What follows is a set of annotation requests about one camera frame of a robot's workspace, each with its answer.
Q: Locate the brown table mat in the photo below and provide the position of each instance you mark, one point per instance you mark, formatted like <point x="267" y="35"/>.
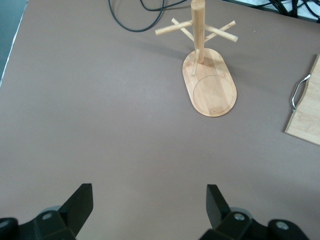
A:
<point x="100" y="125"/>

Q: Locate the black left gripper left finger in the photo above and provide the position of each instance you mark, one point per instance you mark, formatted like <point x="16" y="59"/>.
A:
<point x="62" y="222"/>

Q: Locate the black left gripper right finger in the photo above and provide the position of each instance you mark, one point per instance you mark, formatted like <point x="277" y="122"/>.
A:
<point x="232" y="225"/>

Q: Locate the wooden mug tree stand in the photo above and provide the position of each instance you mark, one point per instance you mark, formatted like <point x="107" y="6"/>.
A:
<point x="212" y="95"/>

